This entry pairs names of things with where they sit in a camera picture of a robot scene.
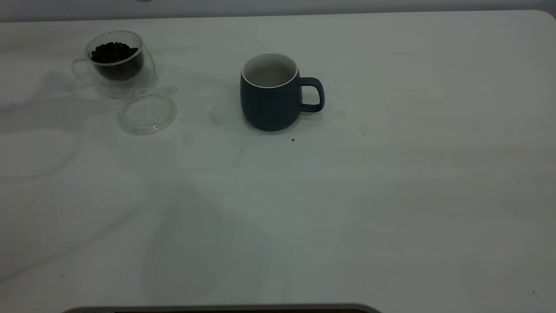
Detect dark grey-blue ceramic mug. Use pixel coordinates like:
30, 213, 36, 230
240, 53, 325, 132

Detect clear round glass lid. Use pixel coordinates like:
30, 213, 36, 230
117, 88, 178, 135

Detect dark coffee beans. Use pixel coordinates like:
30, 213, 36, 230
90, 41, 144, 81

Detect clear double-wall glass cup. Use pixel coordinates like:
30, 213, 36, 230
71, 30, 156, 98

